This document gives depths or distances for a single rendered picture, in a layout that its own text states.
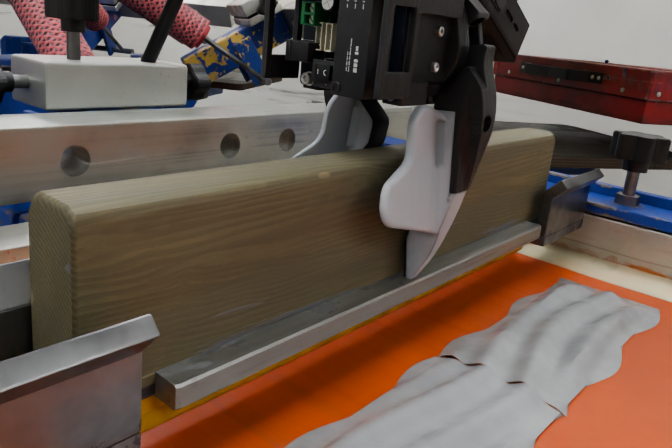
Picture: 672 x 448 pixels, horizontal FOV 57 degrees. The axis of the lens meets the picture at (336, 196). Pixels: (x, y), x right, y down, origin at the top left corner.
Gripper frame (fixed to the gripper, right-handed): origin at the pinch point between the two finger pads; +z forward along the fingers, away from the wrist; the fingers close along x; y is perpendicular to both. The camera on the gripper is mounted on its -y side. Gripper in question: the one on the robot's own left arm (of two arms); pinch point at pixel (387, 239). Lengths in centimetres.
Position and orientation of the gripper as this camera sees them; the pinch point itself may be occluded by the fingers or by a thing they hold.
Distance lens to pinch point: 34.9
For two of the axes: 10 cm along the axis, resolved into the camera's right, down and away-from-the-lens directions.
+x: 7.6, 2.5, -6.1
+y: -6.5, 1.5, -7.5
